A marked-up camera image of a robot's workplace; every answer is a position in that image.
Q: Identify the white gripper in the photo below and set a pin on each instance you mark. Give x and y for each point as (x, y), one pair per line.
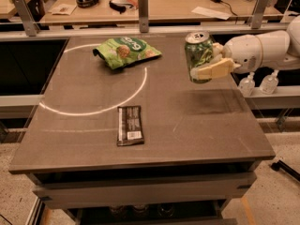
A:
(242, 52)

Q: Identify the green drink can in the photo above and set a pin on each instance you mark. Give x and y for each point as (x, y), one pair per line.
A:
(199, 51)

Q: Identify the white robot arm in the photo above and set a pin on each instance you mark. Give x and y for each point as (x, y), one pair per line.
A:
(278, 50)

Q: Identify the clear sanitizer bottle left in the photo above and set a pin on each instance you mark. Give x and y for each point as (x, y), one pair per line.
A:
(247, 85)

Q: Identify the clear sanitizer bottle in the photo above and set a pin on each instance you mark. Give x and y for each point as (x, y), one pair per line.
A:
(247, 85)
(269, 83)

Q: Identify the white paper sheet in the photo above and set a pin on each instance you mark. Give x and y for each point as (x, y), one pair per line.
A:
(211, 13)

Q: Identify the clear sanitizer bottle right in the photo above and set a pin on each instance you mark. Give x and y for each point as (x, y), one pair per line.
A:
(269, 83)

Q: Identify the green snack bag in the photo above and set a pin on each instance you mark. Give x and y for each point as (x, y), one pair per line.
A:
(120, 52)

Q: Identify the black sunglasses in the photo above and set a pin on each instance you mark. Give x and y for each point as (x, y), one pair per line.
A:
(120, 7)

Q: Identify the dark brown snack bar wrapper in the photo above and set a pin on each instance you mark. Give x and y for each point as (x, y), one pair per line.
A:
(130, 129)

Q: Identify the black stand foot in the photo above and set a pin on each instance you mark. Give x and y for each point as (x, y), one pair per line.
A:
(280, 165)

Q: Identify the grey table drawer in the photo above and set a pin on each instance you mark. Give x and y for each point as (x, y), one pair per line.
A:
(189, 188)

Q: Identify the small paper card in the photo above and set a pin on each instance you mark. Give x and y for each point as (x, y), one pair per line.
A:
(63, 9)

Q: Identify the grey metal bracket right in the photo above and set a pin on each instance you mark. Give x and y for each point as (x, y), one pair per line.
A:
(256, 19)

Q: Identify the grey metal bracket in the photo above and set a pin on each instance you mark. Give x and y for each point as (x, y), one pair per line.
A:
(256, 19)
(30, 27)
(143, 16)

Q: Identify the grey metal bracket middle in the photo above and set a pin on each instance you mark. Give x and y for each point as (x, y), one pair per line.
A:
(143, 16)

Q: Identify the grey metal bracket left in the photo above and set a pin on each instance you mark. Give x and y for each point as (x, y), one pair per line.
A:
(30, 27)

